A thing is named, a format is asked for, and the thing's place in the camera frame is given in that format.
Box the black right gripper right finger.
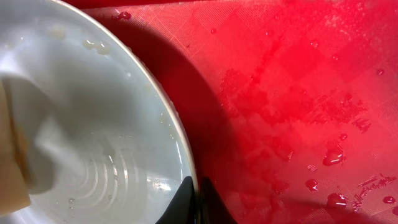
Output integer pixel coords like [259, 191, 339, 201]
[199, 177, 237, 224]

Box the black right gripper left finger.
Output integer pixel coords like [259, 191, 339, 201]
[156, 176, 196, 224]

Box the light blue plate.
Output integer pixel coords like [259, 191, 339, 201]
[1, 1, 198, 223]

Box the green yellow sponge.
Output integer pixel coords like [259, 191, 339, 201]
[1, 80, 30, 217]

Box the red plastic tray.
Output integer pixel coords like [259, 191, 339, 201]
[73, 1, 397, 223]

